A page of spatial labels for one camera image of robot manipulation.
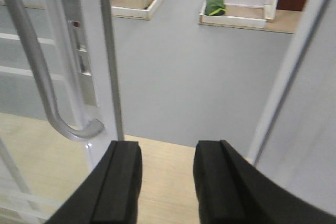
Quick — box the white framed transparent door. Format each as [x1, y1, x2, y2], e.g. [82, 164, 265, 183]
[0, 0, 124, 224]

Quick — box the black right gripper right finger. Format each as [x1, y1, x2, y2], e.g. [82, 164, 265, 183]
[193, 140, 335, 223]

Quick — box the white door frame jamb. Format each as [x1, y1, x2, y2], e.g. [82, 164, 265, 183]
[247, 0, 335, 214]

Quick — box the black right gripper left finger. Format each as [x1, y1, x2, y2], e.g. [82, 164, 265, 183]
[47, 141, 143, 223]

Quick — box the silver door handle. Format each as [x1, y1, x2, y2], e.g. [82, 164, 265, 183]
[4, 0, 104, 142]

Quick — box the green sandbag in tray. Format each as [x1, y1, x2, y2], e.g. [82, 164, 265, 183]
[204, 0, 227, 16]

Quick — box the white framed wooden tray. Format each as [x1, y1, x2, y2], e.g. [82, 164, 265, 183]
[199, 0, 302, 34]

